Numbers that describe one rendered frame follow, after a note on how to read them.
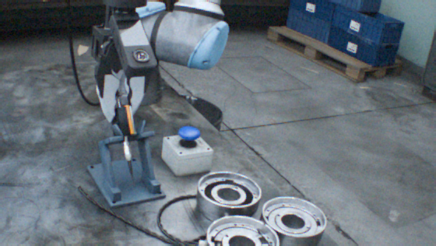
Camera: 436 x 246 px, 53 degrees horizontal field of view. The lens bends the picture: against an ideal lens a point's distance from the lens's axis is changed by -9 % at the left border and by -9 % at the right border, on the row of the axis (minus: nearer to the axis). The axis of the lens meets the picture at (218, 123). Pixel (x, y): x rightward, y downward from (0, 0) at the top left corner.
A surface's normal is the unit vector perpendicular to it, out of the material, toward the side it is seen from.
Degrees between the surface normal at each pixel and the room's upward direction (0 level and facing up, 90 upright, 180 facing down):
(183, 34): 72
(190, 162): 90
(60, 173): 0
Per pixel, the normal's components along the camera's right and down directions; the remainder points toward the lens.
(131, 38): 0.38, -0.54
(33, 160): 0.14, -0.89
